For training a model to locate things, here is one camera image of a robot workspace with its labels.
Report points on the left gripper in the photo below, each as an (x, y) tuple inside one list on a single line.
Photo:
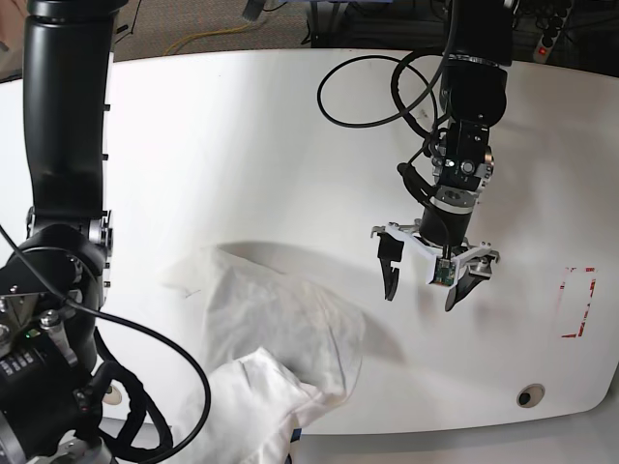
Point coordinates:
[(439, 233)]

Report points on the white printed T-shirt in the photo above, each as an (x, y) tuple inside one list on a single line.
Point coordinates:
[(279, 353)]

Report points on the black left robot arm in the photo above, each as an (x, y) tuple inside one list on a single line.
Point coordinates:
[(473, 98)]

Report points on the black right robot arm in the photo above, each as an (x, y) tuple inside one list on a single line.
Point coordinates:
[(52, 285)]

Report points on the red tape rectangle marking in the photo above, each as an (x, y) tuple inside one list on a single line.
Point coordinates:
[(574, 302)]

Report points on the right table grommet hole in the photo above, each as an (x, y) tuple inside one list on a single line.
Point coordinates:
[(530, 396)]

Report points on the table grommet hole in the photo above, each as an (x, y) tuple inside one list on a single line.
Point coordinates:
[(113, 396), (530, 396)]

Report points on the power strip with red light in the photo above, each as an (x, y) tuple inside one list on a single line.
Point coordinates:
[(551, 26)]

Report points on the left table grommet hole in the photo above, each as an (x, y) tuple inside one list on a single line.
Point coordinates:
[(113, 396)]

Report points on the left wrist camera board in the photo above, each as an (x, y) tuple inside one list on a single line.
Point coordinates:
[(445, 273)]

